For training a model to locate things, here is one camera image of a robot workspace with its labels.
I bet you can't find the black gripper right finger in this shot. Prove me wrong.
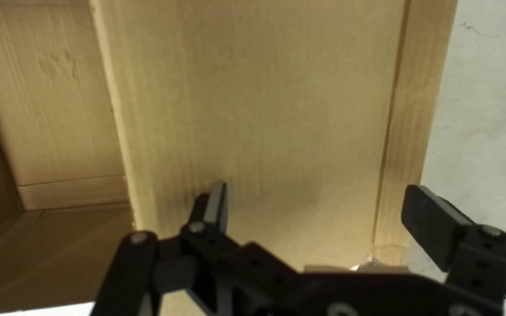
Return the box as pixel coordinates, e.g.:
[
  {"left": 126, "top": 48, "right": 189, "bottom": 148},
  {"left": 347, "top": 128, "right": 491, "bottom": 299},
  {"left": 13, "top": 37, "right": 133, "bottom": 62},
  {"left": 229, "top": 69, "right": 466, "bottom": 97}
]
[{"left": 401, "top": 184, "right": 506, "bottom": 316}]

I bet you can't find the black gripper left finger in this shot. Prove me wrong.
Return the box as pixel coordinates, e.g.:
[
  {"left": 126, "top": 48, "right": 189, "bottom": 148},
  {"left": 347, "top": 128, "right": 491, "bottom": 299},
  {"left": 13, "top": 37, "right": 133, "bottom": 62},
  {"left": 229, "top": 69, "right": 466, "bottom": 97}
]
[{"left": 90, "top": 181, "right": 294, "bottom": 316}]

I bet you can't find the blue toy cardboard box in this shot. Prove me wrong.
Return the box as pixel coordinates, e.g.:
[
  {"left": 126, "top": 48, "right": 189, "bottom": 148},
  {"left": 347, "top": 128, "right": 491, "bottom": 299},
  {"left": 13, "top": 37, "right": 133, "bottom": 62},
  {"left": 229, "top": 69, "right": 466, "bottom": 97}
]
[{"left": 0, "top": 0, "right": 461, "bottom": 316}]

